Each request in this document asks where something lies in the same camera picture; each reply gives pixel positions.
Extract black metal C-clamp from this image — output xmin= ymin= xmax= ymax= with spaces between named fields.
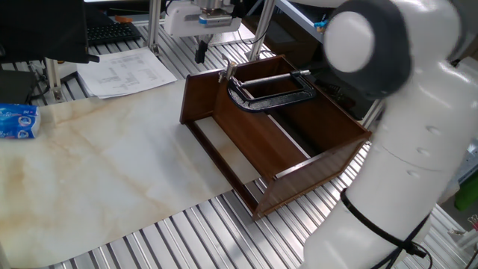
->
xmin=226 ymin=69 xmax=318 ymax=114

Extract silver lever door handle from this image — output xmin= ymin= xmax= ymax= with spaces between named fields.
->
xmin=217 ymin=55 xmax=239 ymax=84

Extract brown wooden cabinet door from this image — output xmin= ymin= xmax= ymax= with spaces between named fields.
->
xmin=179 ymin=55 xmax=373 ymax=221

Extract aluminium frame post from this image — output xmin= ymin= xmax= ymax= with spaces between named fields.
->
xmin=146 ymin=0 xmax=163 ymax=56
xmin=43 ymin=58 xmax=65 ymax=102
xmin=247 ymin=0 xmax=277 ymax=62

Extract black flat object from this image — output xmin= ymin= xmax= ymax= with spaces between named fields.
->
xmin=0 ymin=69 xmax=38 ymax=105

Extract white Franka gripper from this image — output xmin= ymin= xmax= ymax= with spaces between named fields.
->
xmin=163 ymin=1 xmax=243 ymax=65

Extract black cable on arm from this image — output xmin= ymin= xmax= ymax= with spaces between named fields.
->
xmin=339 ymin=188 xmax=434 ymax=269

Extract blue tissue pack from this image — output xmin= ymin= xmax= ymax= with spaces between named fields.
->
xmin=0 ymin=103 xmax=42 ymax=140

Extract silver camera with blue end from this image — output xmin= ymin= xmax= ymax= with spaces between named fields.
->
xmin=197 ymin=12 xmax=233 ymax=28

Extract green container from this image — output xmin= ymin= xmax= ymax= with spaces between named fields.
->
xmin=453 ymin=179 xmax=478 ymax=212

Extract printed paper sheets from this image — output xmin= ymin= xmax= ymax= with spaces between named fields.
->
xmin=75 ymin=47 xmax=179 ymax=100

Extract black monitor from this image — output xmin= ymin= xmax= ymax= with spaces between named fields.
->
xmin=0 ymin=0 xmax=101 ymax=65

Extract black keyboard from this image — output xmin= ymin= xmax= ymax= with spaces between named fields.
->
xmin=86 ymin=22 xmax=143 ymax=47

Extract marble pattern mat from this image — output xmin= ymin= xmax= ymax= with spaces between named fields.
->
xmin=0 ymin=79 xmax=262 ymax=269

